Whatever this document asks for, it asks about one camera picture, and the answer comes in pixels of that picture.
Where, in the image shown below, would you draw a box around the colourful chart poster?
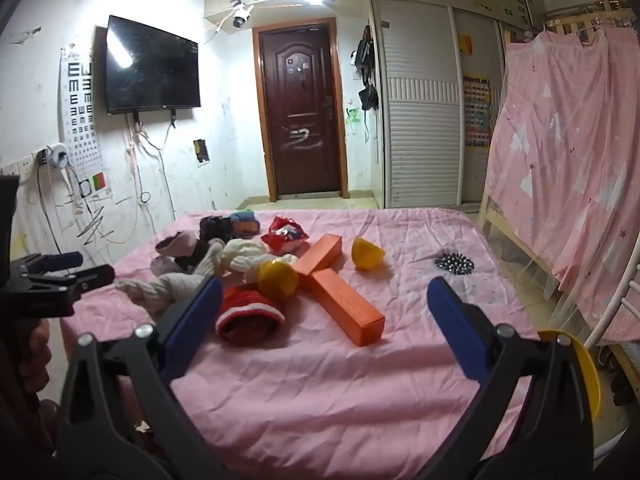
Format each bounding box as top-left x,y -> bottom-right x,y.
462,74 -> 493,148

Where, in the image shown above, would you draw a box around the orange cardboard box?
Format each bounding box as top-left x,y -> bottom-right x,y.
292,233 -> 344,277
305,269 -> 386,347

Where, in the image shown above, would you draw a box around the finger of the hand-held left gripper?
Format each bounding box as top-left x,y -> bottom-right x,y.
11,251 -> 84,276
15,264 -> 116,318

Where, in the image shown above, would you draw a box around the eye chart poster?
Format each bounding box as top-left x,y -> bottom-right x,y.
61,45 -> 108,196

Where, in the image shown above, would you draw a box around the black cloth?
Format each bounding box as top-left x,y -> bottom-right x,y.
199,215 -> 236,243

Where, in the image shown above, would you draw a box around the white wall cables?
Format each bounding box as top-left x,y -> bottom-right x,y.
127,112 -> 176,241

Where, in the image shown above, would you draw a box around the white slatted wardrobe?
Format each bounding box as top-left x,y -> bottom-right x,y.
371,0 -> 506,209

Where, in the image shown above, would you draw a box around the dark brown door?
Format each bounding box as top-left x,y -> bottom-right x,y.
252,17 -> 350,203

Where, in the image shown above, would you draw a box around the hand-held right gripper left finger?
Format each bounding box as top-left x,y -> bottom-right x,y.
55,276 -> 241,480

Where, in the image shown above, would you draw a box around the pink bedsheet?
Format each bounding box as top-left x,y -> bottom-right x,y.
60,207 -> 558,480

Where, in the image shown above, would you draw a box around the white knit sock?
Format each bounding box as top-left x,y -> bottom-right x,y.
115,245 -> 226,316
220,239 -> 298,276

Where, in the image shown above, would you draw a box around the wall mounted television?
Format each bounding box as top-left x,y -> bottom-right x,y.
105,15 -> 202,115

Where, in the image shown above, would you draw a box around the white metal chair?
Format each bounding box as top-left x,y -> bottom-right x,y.
582,260 -> 640,356

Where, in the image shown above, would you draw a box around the pink printed bed curtain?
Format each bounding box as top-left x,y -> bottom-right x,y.
482,25 -> 640,361

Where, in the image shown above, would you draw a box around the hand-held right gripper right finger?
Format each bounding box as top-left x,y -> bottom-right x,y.
426,276 -> 596,480

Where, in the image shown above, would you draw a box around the red snack packet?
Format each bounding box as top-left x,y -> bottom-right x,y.
261,215 -> 310,253

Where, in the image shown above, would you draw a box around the yellow plastic bin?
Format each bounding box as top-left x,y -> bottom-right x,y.
537,329 -> 602,426

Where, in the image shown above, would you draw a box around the red santa hat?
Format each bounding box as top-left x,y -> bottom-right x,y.
215,284 -> 287,346

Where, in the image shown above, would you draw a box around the person's left hand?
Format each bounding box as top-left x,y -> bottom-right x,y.
20,319 -> 52,406

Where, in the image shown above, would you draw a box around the yellow plastic cup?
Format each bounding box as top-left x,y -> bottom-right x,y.
257,260 -> 299,300
351,236 -> 386,272

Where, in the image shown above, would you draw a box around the white wall charger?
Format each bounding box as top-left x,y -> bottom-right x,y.
46,144 -> 72,168

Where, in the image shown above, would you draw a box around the white security camera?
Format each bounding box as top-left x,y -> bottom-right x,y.
227,2 -> 256,29

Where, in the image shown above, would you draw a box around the grey pink sock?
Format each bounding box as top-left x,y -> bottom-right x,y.
152,231 -> 211,276

